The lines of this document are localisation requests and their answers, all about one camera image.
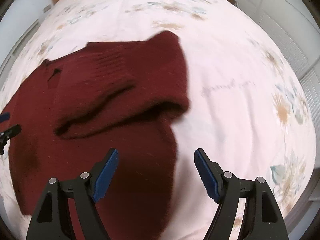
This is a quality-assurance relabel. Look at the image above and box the dark red knit sweater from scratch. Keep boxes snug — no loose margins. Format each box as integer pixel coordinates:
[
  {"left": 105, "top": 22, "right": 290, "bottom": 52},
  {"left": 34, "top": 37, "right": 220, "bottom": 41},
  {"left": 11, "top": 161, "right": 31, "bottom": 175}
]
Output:
[{"left": 1, "top": 31, "right": 189, "bottom": 239}]

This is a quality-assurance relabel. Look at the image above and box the pink floral bed cover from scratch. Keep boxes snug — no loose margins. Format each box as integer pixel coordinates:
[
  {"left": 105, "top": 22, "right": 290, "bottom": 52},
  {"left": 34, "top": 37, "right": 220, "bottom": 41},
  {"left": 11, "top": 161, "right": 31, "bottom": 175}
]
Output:
[{"left": 1, "top": 0, "right": 316, "bottom": 239}]

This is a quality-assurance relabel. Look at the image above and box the white wardrobe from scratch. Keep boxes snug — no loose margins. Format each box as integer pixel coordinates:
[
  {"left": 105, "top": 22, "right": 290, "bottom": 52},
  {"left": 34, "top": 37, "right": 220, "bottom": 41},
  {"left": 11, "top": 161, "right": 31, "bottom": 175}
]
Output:
[{"left": 222, "top": 0, "right": 320, "bottom": 81}]

